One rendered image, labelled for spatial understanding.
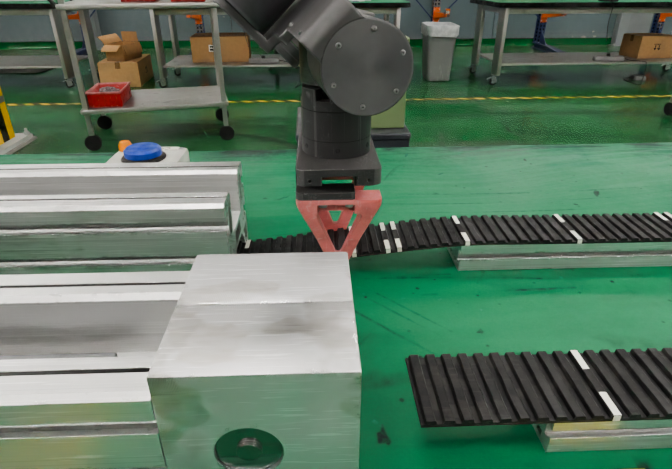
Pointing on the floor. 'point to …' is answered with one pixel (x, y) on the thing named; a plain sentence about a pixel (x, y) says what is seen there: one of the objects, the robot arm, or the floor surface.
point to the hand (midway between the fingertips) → (336, 242)
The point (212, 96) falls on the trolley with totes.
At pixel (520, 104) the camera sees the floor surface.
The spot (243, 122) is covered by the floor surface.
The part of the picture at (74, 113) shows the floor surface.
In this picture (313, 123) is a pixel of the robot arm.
